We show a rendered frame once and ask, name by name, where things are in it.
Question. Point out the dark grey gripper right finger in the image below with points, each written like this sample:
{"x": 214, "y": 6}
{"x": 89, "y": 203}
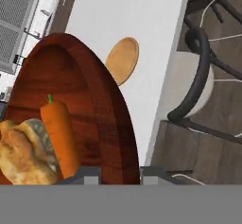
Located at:
{"x": 152, "y": 171}

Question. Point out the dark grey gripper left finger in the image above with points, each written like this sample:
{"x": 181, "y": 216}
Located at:
{"x": 89, "y": 172}

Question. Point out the orange carrot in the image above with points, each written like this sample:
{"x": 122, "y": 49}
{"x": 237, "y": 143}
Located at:
{"x": 60, "y": 133}

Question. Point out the reddish brown wooden bowl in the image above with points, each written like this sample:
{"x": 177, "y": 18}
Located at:
{"x": 94, "y": 108}

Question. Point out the golden brown chicken drumstick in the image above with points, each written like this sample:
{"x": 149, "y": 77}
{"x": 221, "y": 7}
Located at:
{"x": 22, "y": 155}

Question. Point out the tan wooden round plate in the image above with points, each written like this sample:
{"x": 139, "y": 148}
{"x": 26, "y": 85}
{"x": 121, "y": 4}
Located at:
{"x": 123, "y": 59}

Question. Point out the grey grated appliance door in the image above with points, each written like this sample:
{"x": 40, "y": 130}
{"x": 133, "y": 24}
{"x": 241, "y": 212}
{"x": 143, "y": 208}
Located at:
{"x": 14, "y": 23}

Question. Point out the black frame white seat stool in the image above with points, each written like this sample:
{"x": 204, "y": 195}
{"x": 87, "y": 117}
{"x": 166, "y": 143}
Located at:
{"x": 199, "y": 76}

